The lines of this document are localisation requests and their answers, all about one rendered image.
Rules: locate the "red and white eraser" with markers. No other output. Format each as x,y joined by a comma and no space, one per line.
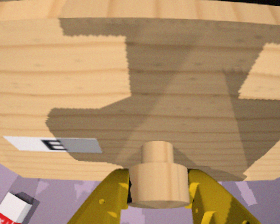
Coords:
13,209

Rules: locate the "wooden drawer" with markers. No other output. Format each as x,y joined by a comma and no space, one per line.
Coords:
89,86

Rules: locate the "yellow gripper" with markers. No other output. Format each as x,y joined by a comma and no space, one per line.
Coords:
210,202

